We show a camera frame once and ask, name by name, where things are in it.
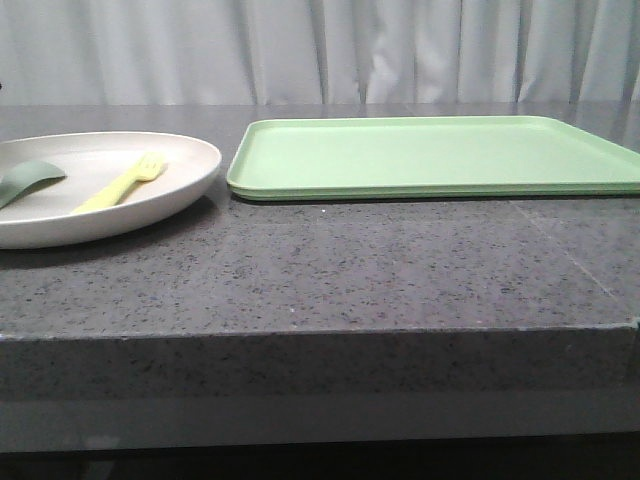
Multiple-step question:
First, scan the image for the yellow plastic fork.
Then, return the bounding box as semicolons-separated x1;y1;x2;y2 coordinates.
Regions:
71;152;164;214

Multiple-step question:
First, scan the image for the beige round plate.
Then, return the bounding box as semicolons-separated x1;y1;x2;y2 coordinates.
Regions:
1;131;222;249

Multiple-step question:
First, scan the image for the light green plastic tray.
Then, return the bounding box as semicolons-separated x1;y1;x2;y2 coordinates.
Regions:
227;116;639;201

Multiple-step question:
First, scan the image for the dark green plastic spoon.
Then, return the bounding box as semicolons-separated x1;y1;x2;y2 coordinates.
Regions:
1;160;66;208

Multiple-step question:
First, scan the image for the grey pleated curtain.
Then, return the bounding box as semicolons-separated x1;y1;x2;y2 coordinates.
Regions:
1;1;639;106

